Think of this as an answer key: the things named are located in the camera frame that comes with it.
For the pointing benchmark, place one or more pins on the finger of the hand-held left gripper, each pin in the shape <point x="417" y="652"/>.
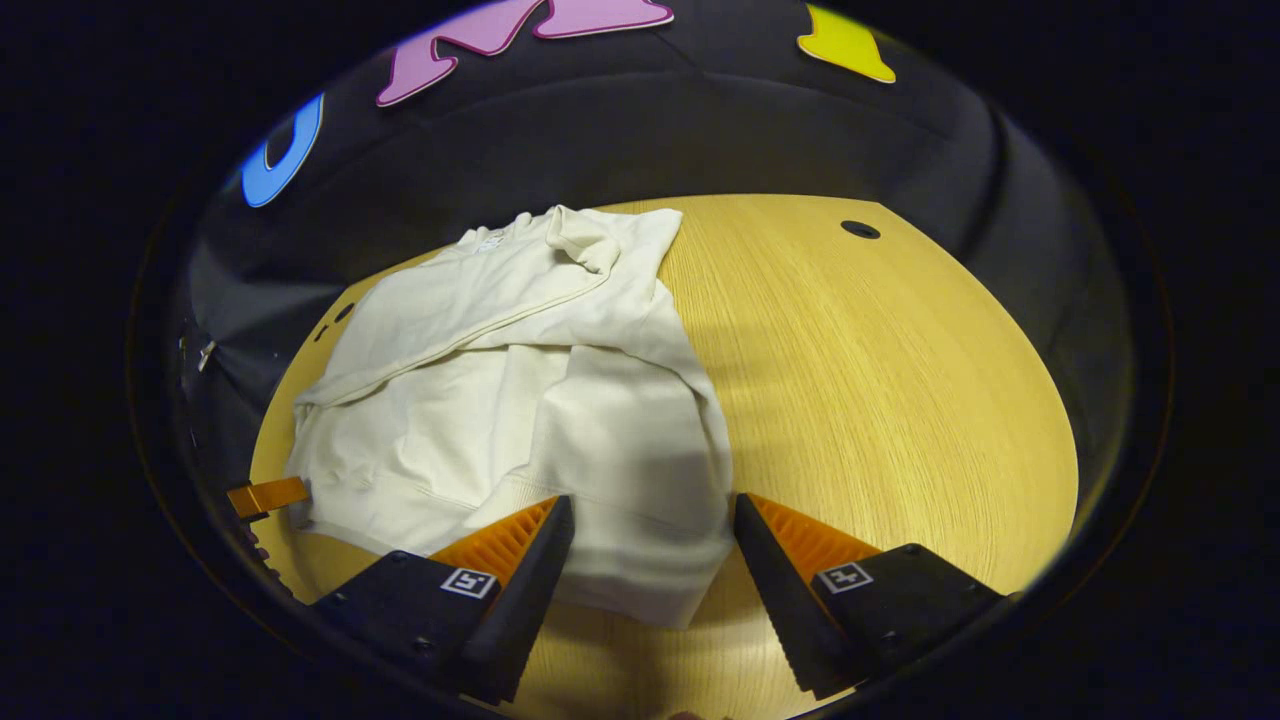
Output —
<point x="265" y="497"/>
<point x="262" y="562"/>

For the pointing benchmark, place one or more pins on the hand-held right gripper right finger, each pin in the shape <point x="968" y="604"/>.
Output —
<point x="775" y="600"/>

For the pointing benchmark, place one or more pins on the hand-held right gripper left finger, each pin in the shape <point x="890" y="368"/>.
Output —
<point x="525" y="610"/>

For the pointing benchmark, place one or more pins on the white sweatshirt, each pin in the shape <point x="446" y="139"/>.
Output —
<point x="480" y="400"/>

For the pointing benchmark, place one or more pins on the silver cloth clip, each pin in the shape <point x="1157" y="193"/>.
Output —
<point x="205" y="355"/>

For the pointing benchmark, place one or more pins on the black backdrop cloth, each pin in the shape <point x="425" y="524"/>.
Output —
<point x="700" y="130"/>

